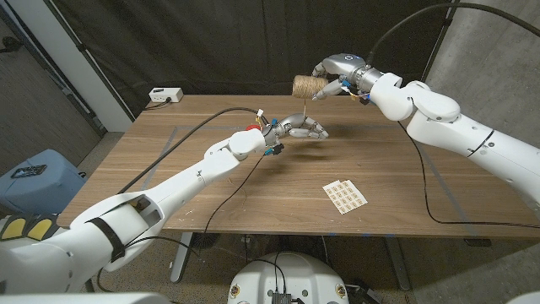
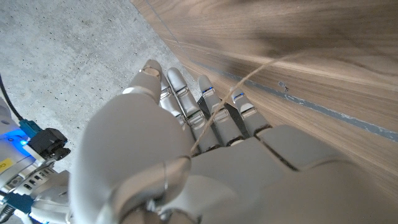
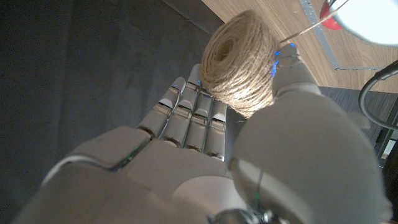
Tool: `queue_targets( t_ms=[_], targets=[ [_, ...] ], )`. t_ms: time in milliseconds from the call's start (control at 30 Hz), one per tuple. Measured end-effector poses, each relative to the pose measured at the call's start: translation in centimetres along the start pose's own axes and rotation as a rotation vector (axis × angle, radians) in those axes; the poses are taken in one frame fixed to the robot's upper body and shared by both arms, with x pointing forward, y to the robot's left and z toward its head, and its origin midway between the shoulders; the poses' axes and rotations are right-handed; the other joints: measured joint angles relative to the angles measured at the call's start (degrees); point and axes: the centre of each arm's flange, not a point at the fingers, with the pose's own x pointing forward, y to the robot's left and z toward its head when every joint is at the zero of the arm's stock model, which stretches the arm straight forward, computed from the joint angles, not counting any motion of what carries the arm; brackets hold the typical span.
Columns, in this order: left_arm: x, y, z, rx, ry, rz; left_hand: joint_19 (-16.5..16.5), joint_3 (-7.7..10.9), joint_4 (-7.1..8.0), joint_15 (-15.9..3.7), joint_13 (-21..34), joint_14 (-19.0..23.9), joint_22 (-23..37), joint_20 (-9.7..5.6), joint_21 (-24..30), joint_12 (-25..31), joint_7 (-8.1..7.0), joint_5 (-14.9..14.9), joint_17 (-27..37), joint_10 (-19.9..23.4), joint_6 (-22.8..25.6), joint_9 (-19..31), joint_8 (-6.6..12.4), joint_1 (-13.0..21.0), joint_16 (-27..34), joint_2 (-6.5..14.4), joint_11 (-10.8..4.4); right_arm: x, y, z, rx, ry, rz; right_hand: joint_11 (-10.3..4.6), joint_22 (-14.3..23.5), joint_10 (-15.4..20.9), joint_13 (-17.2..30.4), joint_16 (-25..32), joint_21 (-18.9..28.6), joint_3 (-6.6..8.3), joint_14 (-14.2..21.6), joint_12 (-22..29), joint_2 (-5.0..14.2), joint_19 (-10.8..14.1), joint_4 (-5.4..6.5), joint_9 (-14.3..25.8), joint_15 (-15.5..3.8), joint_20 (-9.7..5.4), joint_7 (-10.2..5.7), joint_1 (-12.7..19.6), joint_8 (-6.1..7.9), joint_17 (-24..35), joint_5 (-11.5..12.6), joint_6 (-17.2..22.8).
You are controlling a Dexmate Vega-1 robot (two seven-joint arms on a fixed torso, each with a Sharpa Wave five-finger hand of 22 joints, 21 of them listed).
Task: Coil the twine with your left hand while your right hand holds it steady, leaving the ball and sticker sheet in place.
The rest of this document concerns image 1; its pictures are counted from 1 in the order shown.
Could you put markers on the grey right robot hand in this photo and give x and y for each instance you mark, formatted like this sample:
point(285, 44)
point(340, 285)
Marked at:
point(346, 64)

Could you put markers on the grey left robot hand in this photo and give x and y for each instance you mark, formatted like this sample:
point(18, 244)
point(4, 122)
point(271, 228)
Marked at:
point(293, 121)

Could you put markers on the jute twine spool with strand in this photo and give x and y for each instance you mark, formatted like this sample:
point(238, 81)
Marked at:
point(309, 86)

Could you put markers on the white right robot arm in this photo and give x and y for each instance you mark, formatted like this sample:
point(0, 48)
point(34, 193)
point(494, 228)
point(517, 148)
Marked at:
point(443, 110)

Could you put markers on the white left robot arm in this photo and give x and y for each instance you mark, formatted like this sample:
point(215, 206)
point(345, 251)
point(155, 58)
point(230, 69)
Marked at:
point(190, 177)

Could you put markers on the red ball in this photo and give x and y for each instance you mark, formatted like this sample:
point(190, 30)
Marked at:
point(253, 127)

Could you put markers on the sticker sheet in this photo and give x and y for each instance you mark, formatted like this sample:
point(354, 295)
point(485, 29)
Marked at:
point(345, 197)

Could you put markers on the black backdrop curtain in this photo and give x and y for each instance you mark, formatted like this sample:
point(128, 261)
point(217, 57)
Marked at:
point(253, 42)

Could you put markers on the black backdrop stand pole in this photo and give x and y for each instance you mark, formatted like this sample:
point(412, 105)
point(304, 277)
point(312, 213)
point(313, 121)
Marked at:
point(440, 42)
point(82, 48)

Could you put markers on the white power strip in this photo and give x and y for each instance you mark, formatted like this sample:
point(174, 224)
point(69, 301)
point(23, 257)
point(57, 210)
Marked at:
point(165, 94)

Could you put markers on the black round ribbed object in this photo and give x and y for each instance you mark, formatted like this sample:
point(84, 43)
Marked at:
point(205, 240)

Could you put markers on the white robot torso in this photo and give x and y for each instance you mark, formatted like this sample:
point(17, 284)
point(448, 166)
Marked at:
point(304, 274)

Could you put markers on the grey tape outline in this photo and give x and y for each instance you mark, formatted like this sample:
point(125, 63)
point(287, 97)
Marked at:
point(449, 190)

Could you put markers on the metal table leg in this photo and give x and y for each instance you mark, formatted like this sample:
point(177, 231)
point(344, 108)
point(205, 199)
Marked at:
point(398, 266)
point(181, 257)

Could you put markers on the grey hub on torso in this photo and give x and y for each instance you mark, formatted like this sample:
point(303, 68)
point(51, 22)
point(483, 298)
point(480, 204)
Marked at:
point(281, 298)

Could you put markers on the blue plastic bin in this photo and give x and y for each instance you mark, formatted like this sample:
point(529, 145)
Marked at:
point(50, 190)

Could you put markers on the yellow foot pedal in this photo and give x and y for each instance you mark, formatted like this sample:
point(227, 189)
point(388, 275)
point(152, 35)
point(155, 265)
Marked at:
point(13, 229)
point(40, 229)

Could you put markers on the black door frame rail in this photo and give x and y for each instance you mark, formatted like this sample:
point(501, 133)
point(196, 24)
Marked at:
point(67, 90)

